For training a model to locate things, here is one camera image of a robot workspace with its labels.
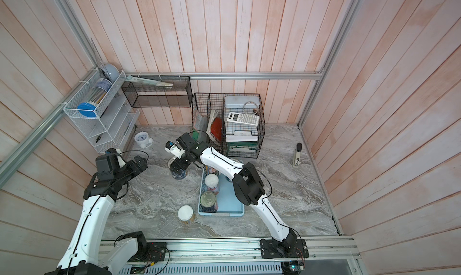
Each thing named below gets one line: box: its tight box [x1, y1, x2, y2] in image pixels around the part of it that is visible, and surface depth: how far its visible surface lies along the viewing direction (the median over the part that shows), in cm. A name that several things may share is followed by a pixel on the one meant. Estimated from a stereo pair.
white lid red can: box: [204, 173, 220, 196], surface depth 84 cm
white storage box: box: [224, 95, 260, 109], surface depth 103 cm
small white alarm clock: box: [133, 131, 155, 149], surface depth 112 cm
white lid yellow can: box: [177, 204, 194, 221], surface depth 79 cm
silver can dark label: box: [199, 190, 219, 214], surface depth 80 cm
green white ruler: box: [125, 75, 175, 88], surface depth 92 cm
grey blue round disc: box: [104, 63, 120, 83], surface depth 85 cm
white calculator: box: [226, 111, 260, 127], surface depth 95 cm
